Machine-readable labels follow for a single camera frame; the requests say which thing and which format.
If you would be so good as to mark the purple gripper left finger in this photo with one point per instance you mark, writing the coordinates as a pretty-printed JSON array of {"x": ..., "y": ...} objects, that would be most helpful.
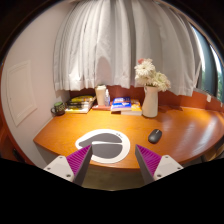
[{"x": 73, "y": 167}]

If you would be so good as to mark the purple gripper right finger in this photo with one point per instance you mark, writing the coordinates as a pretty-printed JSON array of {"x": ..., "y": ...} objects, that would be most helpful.
[{"x": 153, "y": 166}]

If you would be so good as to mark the dark grey computer mouse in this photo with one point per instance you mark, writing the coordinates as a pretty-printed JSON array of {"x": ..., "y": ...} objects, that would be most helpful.
[{"x": 155, "y": 136}]

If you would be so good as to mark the white grey mouse pad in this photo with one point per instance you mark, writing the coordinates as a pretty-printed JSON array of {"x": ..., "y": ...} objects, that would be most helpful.
[{"x": 108, "y": 146}]

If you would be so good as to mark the white ceramic vase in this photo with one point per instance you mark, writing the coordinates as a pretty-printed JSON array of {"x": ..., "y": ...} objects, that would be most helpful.
[{"x": 150, "y": 103}]

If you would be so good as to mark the dark green mug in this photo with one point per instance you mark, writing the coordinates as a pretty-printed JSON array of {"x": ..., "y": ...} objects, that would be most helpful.
[{"x": 58, "y": 109}]

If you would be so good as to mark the yellow book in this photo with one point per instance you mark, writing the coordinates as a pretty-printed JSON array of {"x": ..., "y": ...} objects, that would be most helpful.
[{"x": 135, "y": 108}]

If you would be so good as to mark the stack of dark books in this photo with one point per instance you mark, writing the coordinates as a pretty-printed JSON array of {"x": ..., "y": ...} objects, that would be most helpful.
[{"x": 80, "y": 104}]

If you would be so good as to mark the red small tray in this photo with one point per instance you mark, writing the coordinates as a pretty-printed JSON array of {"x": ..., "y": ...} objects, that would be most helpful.
[{"x": 101, "y": 108}]

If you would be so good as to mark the blue book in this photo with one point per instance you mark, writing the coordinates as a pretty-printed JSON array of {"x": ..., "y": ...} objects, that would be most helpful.
[{"x": 121, "y": 104}]

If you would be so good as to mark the clear sanitizer bottle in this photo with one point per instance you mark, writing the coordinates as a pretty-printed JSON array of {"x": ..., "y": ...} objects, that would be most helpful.
[{"x": 107, "y": 98}]

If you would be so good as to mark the white flower bouquet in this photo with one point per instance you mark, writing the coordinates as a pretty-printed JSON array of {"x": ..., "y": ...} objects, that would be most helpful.
[{"x": 146, "y": 75}]

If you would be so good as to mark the white curtain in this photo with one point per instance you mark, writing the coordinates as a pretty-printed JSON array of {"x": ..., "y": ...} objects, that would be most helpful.
[{"x": 100, "y": 42}]

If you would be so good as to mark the white wall panel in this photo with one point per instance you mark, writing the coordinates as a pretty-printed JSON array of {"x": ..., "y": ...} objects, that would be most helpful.
[{"x": 20, "y": 94}]

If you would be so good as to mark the window frame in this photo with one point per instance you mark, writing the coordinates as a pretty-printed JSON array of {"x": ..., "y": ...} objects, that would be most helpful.
[{"x": 211, "y": 78}]

